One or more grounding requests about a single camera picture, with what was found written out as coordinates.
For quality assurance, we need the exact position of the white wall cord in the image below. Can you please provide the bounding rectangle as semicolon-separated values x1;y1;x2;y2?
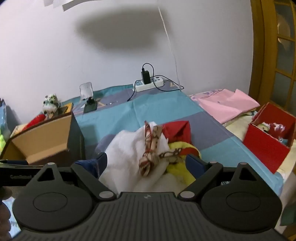
157;5;182;90

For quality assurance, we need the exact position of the blue patterned bedsheet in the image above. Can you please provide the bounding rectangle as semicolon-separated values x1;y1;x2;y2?
62;85;283;195

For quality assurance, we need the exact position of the yellow book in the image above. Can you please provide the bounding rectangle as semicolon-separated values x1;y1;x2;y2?
55;103;73;116

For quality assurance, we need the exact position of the brown cardboard box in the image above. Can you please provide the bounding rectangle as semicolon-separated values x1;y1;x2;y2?
1;113;85;167

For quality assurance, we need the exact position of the red cloth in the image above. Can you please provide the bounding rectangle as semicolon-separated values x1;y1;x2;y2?
162;120;201;158

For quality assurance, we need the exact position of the white power strip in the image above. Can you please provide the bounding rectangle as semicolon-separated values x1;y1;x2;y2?
133;77;164;92

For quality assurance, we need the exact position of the red cardboard box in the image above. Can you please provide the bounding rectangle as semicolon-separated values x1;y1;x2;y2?
243;103;295;174

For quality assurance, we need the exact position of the red plush pillow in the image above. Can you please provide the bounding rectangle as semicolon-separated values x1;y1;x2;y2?
22;113;46;131

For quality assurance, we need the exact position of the pink folded cloth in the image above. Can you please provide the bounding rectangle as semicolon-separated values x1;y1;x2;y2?
190;89;259;124

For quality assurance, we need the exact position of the phone stand with mirror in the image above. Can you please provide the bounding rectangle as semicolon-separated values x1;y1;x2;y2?
79;82;97;113

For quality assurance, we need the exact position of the yellow fluffy towel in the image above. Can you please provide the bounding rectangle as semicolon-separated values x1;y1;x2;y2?
166;142;201;186

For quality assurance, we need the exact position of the black charger plug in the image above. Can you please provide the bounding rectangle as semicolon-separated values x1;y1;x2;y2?
141;68;151;85

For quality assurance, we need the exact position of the panda plush toy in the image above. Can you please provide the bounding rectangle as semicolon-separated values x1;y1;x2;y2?
42;94;60;117

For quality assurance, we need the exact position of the wooden glass door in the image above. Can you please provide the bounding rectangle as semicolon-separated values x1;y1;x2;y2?
249;1;295;114

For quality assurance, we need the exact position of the patterned ribbon scarf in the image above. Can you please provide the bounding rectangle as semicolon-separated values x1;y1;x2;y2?
138;121;183;177

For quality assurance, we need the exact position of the white towel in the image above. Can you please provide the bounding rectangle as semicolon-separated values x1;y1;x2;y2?
99;122;183;195

